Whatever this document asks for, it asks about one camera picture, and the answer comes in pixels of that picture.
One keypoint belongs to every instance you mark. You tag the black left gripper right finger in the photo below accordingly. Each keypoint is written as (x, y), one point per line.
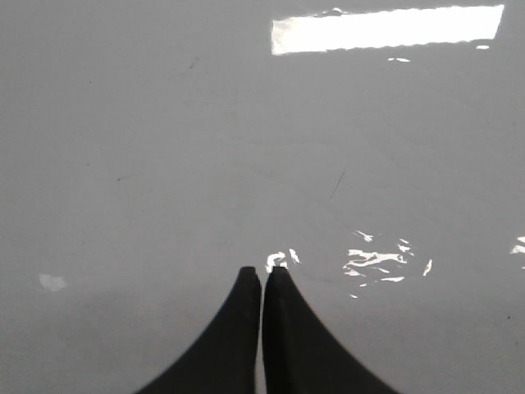
(299, 354)

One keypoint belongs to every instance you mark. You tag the white glossy whiteboard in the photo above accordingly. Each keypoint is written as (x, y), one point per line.
(150, 149)

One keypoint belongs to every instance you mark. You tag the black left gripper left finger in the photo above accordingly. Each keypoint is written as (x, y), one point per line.
(223, 358)

